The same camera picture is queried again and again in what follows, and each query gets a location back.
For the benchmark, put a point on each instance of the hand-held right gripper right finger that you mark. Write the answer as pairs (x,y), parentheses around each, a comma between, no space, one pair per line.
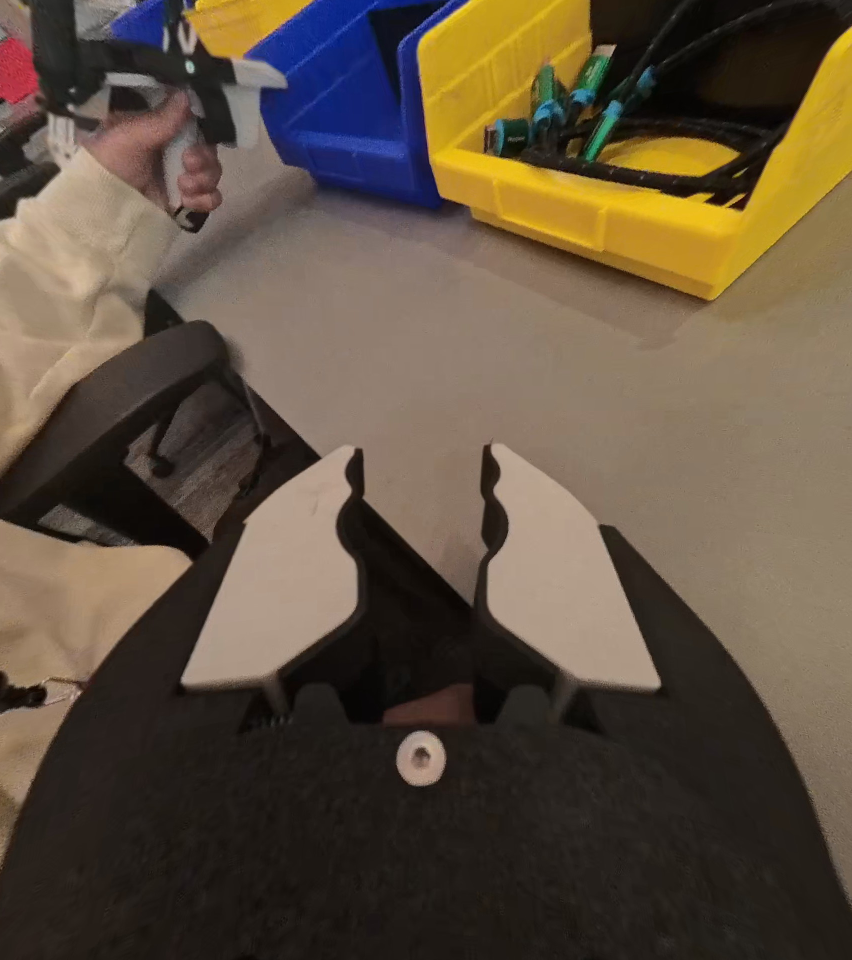
(561,600)

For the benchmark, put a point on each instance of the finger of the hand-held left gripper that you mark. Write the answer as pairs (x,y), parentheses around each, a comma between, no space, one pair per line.
(253,75)
(244,116)

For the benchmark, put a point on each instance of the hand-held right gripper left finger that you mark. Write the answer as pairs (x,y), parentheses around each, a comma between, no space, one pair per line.
(276,600)

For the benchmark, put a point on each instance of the blue plastic bin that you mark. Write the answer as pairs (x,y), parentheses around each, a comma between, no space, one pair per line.
(351,150)
(133,26)

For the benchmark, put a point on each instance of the yellow plastic bin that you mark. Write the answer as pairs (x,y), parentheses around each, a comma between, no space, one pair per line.
(621,225)
(246,26)

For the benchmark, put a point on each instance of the person's left forearm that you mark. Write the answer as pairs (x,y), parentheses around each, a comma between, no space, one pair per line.
(36,315)

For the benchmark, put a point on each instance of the grey desk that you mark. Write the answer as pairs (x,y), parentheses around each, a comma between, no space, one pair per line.
(546,360)

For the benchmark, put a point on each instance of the black desk chair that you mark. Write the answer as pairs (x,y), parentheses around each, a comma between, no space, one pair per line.
(118,397)

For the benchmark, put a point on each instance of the person's left hand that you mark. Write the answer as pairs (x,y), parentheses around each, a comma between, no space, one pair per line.
(130,154)

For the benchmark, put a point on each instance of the red tool case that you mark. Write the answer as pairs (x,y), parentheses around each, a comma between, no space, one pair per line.
(2,71)

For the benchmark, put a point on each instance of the person's cream sweatshirt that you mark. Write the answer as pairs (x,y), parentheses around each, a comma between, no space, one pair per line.
(21,600)

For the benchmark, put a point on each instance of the black divider panel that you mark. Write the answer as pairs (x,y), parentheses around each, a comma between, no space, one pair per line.
(741,67)

